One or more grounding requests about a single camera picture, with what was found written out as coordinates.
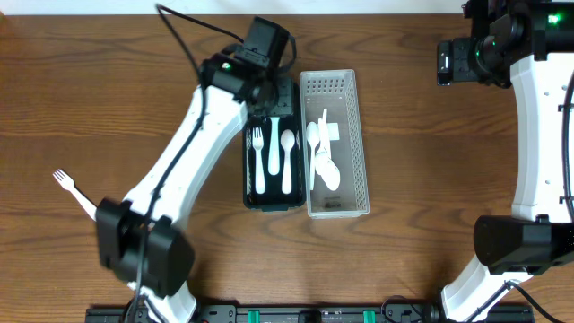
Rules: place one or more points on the white plastic spoon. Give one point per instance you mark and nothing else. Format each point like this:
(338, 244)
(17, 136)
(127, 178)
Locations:
(313, 140)
(322, 122)
(324, 145)
(327, 170)
(287, 143)

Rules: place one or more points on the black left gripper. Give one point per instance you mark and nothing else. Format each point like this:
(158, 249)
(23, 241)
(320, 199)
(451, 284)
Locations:
(278, 101)

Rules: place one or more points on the black plastic basket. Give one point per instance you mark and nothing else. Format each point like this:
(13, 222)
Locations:
(274, 199)

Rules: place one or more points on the clear plastic basket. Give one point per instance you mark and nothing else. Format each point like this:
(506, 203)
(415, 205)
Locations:
(335, 90)

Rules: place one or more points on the white label sticker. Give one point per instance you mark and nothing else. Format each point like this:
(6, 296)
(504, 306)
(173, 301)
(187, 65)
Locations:
(333, 131)

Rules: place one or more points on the white plastic fork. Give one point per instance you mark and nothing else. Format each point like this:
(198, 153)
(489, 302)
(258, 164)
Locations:
(68, 184)
(274, 156)
(258, 144)

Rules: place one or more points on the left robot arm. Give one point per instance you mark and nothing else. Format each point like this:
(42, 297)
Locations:
(142, 238)

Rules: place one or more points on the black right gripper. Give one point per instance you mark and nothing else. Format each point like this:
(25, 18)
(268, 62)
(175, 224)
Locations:
(460, 63)

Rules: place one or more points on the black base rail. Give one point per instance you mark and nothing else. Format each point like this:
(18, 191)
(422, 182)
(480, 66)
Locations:
(391, 311)

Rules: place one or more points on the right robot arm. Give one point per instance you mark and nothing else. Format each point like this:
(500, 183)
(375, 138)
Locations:
(526, 46)

